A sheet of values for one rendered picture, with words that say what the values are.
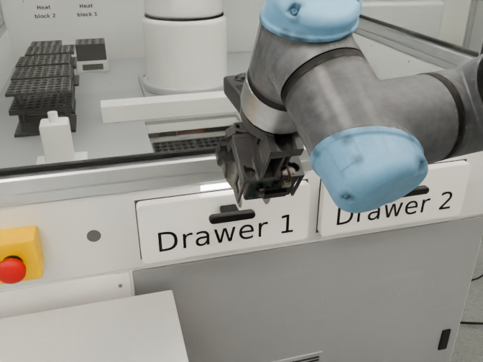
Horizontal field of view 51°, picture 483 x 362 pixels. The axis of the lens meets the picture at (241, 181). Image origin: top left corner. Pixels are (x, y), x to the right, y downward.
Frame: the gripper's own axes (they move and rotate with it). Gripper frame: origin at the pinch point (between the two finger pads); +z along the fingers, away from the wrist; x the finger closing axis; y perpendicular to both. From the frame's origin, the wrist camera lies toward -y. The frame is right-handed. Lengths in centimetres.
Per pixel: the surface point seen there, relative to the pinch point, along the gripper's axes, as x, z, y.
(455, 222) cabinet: 47, 23, 3
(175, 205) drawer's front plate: -8.4, 11.5, -3.0
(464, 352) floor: 92, 106, 23
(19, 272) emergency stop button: -31.5, 12.2, 4.1
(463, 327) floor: 100, 112, 14
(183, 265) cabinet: -7.3, 23.3, 3.2
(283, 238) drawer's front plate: 10.1, 19.1, 2.4
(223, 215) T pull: -1.3, 10.4, 0.3
